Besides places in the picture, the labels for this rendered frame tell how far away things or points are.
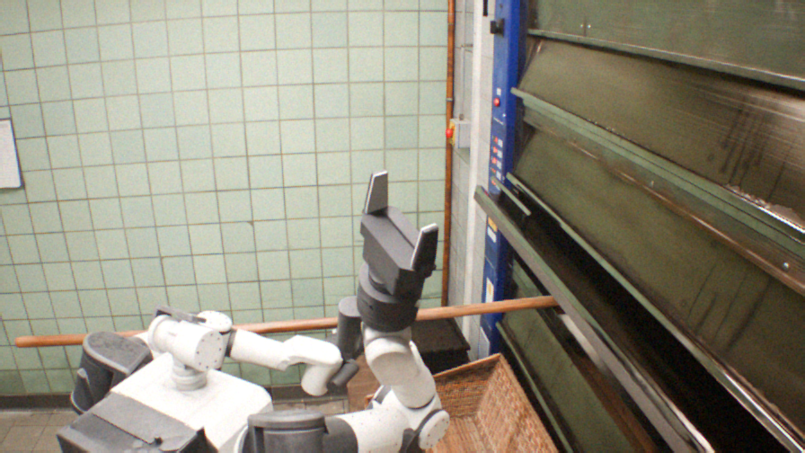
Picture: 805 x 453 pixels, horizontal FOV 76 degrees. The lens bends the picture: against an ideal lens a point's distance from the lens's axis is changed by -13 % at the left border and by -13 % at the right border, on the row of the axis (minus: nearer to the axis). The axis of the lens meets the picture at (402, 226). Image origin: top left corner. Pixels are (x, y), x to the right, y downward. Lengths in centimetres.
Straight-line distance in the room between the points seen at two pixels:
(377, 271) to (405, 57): 191
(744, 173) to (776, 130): 8
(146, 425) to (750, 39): 107
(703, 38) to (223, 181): 213
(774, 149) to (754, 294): 22
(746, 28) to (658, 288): 48
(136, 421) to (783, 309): 97
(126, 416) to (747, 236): 98
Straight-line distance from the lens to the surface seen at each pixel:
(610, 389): 139
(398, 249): 72
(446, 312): 155
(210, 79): 261
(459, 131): 233
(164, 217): 280
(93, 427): 98
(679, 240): 112
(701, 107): 105
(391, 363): 86
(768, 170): 90
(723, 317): 101
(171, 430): 93
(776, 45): 93
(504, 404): 197
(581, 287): 128
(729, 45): 101
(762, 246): 93
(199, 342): 91
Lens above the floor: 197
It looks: 21 degrees down
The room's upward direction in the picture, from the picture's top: straight up
